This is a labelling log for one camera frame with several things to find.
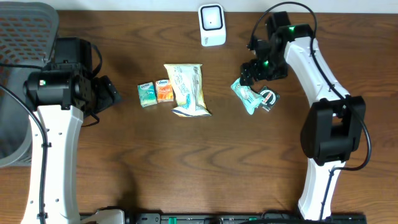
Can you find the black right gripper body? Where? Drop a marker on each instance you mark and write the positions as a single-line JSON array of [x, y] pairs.
[[263, 66]]

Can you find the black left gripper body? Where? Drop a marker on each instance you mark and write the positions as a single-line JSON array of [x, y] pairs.
[[106, 93]]

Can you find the mint green wipes pack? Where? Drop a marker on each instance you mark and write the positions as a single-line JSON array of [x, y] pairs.
[[251, 100]]

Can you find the teal tissue box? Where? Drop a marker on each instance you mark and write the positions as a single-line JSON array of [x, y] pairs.
[[147, 94]]

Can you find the orange small packet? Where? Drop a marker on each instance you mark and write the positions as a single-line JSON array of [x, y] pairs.
[[164, 91]]

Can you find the cream snack bag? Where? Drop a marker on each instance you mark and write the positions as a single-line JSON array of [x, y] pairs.
[[186, 80]]

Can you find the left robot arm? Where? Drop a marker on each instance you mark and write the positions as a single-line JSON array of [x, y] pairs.
[[60, 96]]

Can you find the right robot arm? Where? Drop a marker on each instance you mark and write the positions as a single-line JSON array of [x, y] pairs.
[[335, 122]]

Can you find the white barcode scanner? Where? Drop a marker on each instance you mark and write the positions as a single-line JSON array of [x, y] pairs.
[[212, 25]]

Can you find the dark grey plastic basket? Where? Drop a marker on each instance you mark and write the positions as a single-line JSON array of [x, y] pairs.
[[28, 33]]

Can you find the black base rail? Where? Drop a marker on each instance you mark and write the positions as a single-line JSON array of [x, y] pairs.
[[217, 218]]

